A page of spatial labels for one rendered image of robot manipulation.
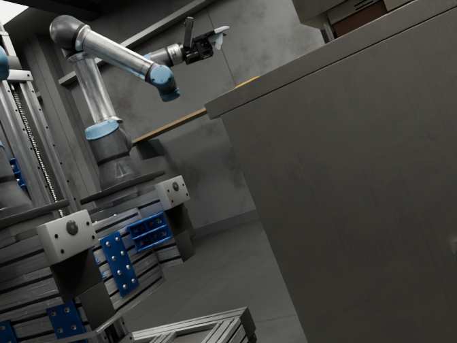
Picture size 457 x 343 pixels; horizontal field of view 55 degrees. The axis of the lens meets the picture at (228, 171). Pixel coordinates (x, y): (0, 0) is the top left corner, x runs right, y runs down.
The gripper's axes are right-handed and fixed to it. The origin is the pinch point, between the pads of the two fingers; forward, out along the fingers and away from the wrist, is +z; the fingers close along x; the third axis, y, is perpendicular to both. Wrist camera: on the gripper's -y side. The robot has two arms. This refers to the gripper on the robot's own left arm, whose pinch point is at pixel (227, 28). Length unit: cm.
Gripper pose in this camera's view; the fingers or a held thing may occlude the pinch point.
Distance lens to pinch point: 176.3
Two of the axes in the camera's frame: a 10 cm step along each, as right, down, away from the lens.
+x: 0.9, 1.3, -9.9
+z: 9.3, -3.6, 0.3
